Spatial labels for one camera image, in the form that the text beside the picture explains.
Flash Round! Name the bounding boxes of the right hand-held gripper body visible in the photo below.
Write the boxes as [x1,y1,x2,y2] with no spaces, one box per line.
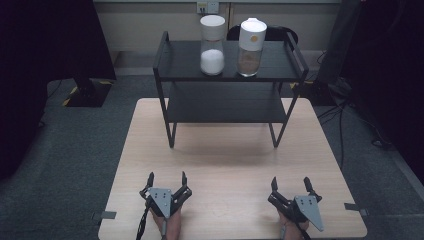
[267,193,325,233]

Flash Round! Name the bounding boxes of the glass jar with grey lid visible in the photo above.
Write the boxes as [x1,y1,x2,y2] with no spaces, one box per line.
[199,14,227,77]

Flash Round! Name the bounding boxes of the grey table edge bracket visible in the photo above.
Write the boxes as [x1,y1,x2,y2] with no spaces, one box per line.
[91,210,118,222]
[343,202,370,217]

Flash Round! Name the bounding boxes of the glass jar with white lid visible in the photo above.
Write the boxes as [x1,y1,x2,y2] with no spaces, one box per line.
[236,17,268,78]

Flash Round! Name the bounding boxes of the dark curtain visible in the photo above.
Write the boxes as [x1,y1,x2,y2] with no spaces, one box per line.
[0,0,117,182]
[339,0,424,186]

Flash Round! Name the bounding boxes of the white wall socket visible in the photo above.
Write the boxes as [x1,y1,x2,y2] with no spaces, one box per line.
[195,1,221,16]

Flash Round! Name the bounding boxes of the person's right hand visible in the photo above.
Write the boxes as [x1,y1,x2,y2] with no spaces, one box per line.
[277,213,311,240]

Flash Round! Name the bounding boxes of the dark grey stand panel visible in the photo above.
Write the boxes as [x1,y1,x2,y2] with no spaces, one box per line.
[315,0,363,86]

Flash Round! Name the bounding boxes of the black two-tier shelf rack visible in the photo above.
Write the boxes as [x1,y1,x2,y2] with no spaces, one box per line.
[152,30,310,149]

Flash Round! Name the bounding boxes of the black floor cables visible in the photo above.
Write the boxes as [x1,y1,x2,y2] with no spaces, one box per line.
[315,98,392,172]

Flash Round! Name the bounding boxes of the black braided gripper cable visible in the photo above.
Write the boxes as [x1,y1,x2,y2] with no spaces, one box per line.
[135,199,152,240]

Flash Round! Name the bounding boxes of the person's left hand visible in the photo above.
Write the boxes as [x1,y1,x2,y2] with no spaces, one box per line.
[151,207,184,240]

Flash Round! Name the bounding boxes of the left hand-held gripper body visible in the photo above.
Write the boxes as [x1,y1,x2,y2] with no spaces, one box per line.
[138,185,194,220]

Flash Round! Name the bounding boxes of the black stand base yellow tape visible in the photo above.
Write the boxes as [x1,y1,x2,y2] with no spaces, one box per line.
[61,77,114,109]

